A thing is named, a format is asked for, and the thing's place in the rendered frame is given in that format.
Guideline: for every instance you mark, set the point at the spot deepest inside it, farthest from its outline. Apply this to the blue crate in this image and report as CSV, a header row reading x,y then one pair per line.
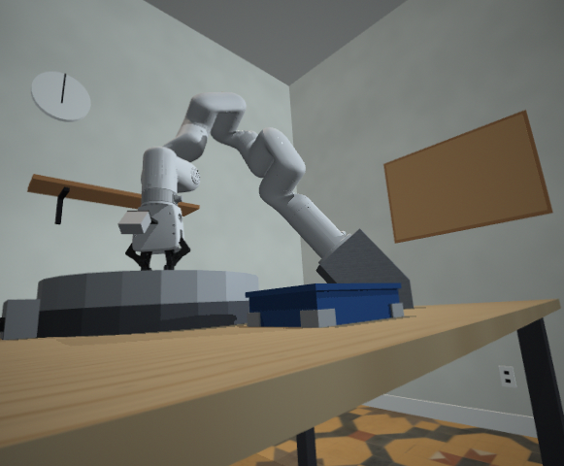
x,y
323,304

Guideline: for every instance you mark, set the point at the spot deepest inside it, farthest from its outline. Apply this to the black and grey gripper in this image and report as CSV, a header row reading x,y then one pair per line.
x,y
166,235

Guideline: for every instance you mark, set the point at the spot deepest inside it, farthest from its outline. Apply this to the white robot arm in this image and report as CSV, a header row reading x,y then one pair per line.
x,y
207,113

